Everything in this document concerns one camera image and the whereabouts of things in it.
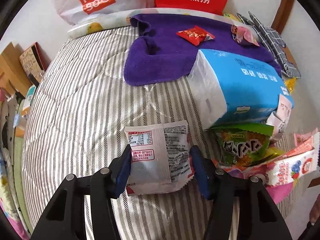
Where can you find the small pink snack packet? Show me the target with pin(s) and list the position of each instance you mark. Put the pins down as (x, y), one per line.
(300, 138)

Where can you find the blue tissue pack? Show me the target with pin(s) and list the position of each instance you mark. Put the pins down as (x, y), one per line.
(229, 88)

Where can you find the brown cardboard box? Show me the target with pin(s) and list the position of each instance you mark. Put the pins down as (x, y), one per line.
(13, 77)

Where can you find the yellow snack packet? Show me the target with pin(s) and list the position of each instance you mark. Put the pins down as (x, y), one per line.
(290, 84)

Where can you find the striped quilted mattress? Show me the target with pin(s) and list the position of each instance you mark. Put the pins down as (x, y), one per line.
(76, 125)

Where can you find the patterned kraft box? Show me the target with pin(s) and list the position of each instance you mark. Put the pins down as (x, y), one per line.
(33, 64)

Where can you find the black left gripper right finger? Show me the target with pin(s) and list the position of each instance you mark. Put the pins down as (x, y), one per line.
(259, 217)

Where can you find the white pink paper label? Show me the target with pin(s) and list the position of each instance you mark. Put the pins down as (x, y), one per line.
(280, 118)

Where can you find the red snack packet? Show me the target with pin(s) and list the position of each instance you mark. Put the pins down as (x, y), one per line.
(195, 35)

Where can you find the fruit print pillow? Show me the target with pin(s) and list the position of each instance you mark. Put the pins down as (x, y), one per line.
(122, 19)

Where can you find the purple towel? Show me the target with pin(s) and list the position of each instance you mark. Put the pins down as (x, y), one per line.
(160, 55)

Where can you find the pink Toy Story candy packet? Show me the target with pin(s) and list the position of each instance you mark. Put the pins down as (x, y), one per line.
(284, 169)

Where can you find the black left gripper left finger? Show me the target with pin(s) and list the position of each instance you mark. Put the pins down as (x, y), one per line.
(64, 215)

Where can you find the white pink snack packet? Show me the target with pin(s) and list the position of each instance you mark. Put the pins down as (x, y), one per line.
(160, 161)

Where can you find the green snack packet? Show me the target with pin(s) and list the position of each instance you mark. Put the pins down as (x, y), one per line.
(243, 144)

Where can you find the brown wooden door frame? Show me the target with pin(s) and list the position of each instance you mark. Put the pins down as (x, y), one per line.
(282, 15)

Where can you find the navy plaid fabric bag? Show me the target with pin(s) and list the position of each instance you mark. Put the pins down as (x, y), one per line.
(273, 41)

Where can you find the pink foil snack packet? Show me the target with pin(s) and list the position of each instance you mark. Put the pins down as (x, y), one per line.
(243, 36)

